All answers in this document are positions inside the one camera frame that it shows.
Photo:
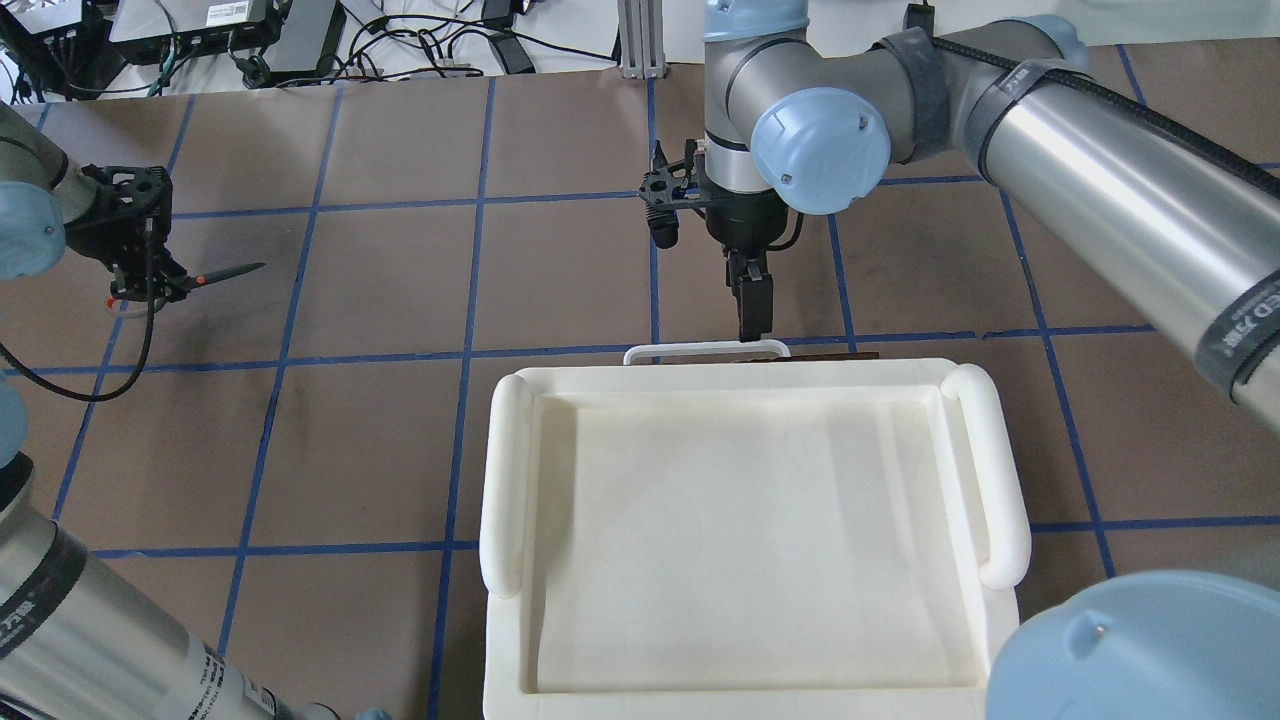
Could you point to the light wooden drawer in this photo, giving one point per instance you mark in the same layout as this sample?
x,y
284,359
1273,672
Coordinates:
x,y
815,358

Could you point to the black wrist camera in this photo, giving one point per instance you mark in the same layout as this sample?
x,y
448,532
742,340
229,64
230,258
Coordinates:
x,y
668,187

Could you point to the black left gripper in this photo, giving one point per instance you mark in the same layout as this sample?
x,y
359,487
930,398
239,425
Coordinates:
x,y
112,232

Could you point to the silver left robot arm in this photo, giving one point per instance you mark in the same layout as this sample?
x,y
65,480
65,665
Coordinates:
x,y
79,640

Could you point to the orange grey scissors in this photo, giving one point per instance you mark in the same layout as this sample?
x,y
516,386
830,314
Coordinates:
x,y
128,287

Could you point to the aluminium frame post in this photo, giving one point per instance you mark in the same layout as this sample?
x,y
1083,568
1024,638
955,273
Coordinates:
x,y
640,40

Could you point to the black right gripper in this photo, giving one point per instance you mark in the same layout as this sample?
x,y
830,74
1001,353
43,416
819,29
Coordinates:
x,y
746,224

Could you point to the white plastic tray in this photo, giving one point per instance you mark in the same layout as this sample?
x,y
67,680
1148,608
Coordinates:
x,y
810,540

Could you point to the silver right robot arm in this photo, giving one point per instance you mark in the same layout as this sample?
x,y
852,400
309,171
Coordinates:
x,y
1182,228

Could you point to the white drawer handle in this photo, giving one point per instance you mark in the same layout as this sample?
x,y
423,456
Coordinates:
x,y
772,349

